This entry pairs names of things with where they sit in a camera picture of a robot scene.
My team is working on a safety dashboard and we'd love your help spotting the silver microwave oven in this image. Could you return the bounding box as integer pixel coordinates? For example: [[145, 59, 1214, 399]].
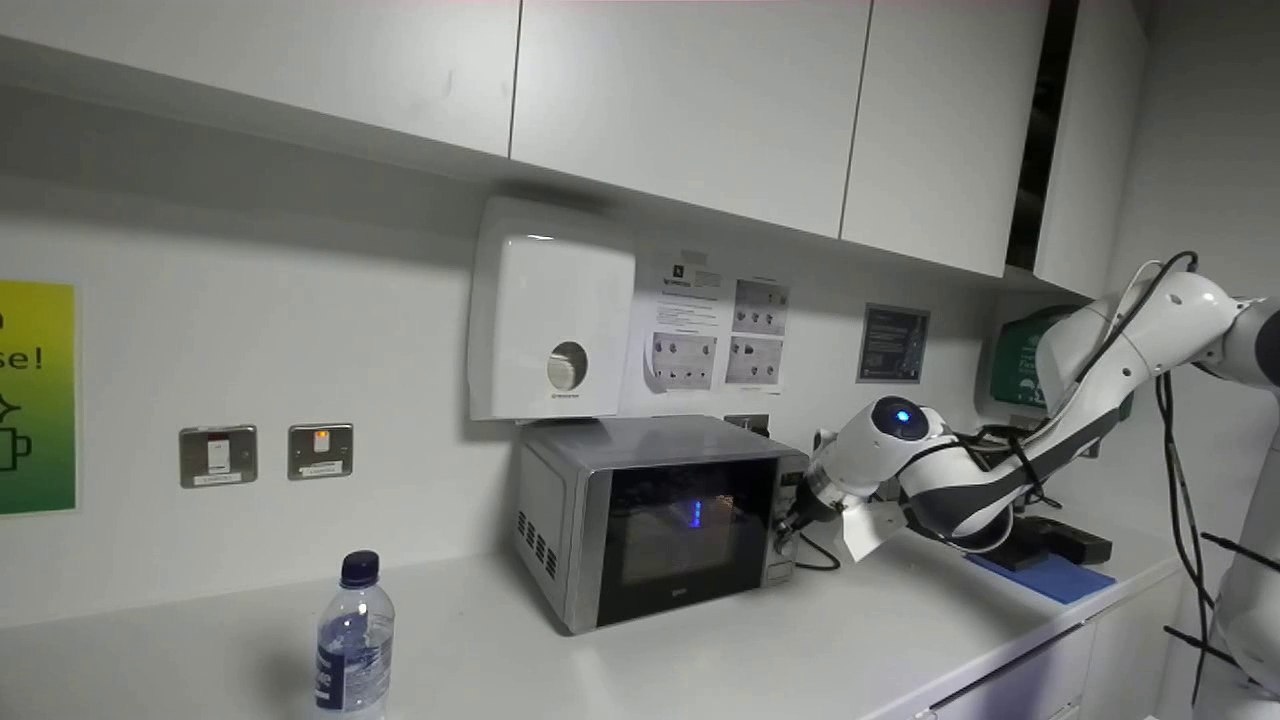
[[506, 412, 813, 638]]

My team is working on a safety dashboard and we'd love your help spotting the black microwave power cable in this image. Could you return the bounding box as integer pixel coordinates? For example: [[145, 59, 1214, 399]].
[[790, 522, 844, 575]]

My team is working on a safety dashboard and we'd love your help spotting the green yellow poster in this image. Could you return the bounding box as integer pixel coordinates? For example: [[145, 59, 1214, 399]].
[[0, 277, 79, 520]]

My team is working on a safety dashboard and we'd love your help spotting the white paper towel dispenser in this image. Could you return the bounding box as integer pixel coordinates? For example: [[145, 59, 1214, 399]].
[[464, 194, 639, 426]]

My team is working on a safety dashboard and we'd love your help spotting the white base cabinet front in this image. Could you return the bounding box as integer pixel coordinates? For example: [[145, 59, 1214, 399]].
[[870, 564, 1210, 720]]

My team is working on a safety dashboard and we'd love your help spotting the blue mat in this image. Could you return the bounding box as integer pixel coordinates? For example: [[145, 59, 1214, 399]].
[[963, 549, 1121, 607]]

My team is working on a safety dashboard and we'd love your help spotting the clear plastic water bottle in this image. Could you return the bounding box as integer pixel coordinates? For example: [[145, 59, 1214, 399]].
[[312, 549, 396, 720]]

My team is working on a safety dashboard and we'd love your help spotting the green wall box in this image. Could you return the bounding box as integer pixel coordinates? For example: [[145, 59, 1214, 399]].
[[978, 302, 1082, 426]]

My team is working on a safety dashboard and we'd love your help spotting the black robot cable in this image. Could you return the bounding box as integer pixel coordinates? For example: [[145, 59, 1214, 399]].
[[916, 246, 1223, 710]]

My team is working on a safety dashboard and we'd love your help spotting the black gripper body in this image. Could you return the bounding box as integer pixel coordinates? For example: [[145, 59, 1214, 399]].
[[790, 459, 848, 528]]

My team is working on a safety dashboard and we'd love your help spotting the white upper cabinet door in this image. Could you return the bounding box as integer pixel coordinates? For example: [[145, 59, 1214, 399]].
[[1036, 0, 1150, 299], [513, 0, 870, 239], [0, 0, 518, 157], [839, 0, 1051, 280]]

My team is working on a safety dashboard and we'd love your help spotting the framed dark poster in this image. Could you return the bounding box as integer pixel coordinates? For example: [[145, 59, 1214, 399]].
[[855, 299, 930, 387]]

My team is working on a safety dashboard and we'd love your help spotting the silver wall switch plate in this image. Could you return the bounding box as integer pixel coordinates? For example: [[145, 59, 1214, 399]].
[[285, 420, 357, 482], [175, 425, 260, 493]]

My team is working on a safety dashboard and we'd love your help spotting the white instruction sheet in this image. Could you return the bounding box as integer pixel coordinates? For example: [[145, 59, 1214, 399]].
[[624, 246, 790, 399]]

